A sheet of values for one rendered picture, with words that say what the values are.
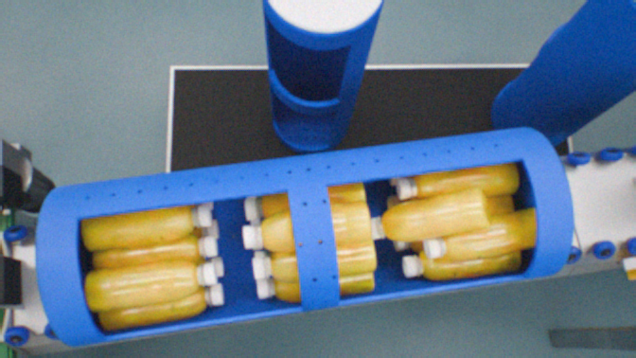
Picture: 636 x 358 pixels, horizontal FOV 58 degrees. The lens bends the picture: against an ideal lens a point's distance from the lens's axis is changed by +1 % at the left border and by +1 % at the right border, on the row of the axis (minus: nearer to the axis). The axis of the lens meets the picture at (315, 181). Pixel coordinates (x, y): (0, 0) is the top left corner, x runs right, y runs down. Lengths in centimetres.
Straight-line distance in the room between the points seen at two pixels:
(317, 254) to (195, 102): 134
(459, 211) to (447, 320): 124
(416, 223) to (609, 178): 57
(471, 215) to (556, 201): 14
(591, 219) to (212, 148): 129
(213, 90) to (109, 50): 52
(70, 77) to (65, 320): 162
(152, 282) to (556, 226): 69
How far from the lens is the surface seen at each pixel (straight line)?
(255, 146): 210
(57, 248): 99
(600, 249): 134
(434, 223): 102
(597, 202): 142
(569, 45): 175
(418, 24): 254
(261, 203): 103
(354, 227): 97
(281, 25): 132
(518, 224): 109
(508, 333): 229
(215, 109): 217
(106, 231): 105
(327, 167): 99
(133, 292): 104
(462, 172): 107
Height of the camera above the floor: 214
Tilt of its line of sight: 75 degrees down
